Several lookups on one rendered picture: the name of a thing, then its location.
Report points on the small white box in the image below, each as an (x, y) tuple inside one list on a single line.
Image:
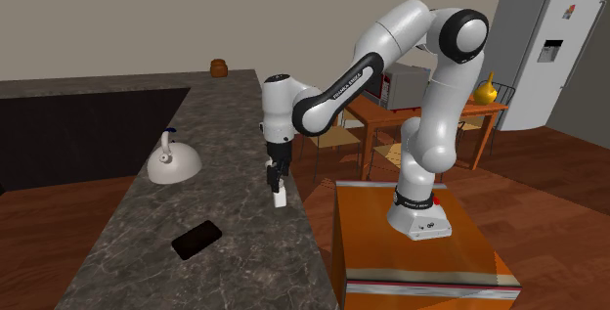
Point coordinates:
[(280, 196)]

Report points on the orange robot stand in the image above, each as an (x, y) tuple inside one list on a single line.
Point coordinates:
[(381, 252)]

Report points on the wooden dining table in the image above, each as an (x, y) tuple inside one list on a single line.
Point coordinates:
[(376, 116)]

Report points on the black phone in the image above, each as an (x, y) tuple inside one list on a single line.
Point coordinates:
[(196, 240)]

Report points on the yellow vase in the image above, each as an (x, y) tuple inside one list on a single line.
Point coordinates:
[(484, 93)]

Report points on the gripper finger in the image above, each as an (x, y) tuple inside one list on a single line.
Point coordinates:
[(285, 171), (272, 180)]

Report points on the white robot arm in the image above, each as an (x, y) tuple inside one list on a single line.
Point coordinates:
[(443, 109)]

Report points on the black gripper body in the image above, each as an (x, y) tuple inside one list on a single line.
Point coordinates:
[(279, 150)]

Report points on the grey refrigerator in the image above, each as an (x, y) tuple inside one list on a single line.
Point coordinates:
[(529, 51)]

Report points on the brown jar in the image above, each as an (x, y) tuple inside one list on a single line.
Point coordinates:
[(218, 68)]

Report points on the white kettle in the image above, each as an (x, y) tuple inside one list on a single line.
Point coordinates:
[(177, 167)]

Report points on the grey microwave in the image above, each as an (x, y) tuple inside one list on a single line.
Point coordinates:
[(407, 85)]

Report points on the metal chair with tan seat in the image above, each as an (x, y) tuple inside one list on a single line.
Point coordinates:
[(336, 137), (500, 90), (388, 151)]

